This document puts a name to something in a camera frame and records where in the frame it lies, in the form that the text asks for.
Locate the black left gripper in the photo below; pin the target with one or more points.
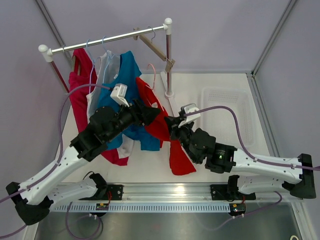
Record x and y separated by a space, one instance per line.
141 114

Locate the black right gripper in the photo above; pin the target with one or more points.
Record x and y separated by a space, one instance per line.
173 128

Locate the red t shirt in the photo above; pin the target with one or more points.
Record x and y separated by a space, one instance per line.
178 161

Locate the pink wire hanger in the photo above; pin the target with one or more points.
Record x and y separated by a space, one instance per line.
153 75

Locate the blue t shirt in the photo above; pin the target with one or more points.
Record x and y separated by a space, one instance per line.
123 69

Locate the light blue hanger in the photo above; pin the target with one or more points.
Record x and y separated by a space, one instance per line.
92 59
106 50

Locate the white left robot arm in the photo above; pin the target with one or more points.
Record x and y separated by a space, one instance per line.
36 197

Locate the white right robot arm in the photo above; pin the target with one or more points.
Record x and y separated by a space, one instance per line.
249 173

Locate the wooden clip hanger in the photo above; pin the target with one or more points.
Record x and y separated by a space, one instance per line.
164 56

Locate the white t shirt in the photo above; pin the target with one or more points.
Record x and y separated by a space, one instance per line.
119 155

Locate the magenta t shirt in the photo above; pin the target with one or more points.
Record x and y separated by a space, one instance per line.
78 98

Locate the white plastic basket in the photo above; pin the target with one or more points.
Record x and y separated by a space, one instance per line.
220 122

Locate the clothes rack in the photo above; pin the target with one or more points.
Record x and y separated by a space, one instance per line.
166 78

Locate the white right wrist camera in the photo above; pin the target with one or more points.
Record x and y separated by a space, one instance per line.
189 113

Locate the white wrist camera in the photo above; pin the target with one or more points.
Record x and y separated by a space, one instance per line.
189 113
118 94

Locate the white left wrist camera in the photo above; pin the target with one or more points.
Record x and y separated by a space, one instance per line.
118 94

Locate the aluminium mounting rail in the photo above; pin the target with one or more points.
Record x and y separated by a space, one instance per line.
165 191

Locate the white slotted cable duct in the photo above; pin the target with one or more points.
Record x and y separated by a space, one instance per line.
117 207

